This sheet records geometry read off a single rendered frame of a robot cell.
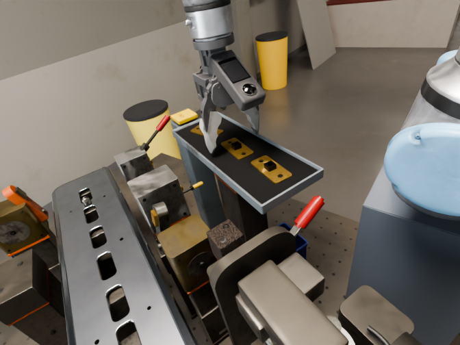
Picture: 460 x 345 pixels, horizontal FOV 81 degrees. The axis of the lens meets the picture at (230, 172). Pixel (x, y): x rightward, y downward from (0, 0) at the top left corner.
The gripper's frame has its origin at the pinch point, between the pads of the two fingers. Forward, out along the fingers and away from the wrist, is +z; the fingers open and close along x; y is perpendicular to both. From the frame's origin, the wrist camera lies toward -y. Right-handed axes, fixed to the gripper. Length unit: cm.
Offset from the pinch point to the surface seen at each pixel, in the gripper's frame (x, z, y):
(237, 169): 3.6, 1.7, -6.5
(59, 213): 44, 18, 29
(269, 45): -196, 56, 273
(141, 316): 30.0, 17.7, -13.1
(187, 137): 6.4, 1.7, 13.0
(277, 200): 2.8, 1.7, -17.9
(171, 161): 2, 48, 82
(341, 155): -145, 118, 97
